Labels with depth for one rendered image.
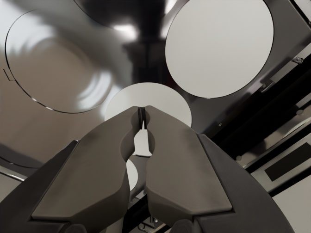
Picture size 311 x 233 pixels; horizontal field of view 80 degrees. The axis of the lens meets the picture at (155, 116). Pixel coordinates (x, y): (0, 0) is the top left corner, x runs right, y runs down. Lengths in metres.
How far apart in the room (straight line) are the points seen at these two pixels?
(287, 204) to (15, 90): 0.28
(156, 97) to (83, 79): 0.08
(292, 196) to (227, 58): 0.14
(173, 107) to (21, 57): 0.16
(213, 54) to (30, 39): 0.17
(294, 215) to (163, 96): 0.15
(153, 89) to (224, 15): 0.09
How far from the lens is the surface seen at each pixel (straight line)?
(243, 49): 0.21
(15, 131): 0.28
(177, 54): 0.19
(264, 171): 0.22
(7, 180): 0.36
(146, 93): 0.20
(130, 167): 0.27
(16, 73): 0.24
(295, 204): 0.20
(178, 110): 0.21
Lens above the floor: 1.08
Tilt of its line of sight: 59 degrees down
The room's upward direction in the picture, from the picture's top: 178 degrees clockwise
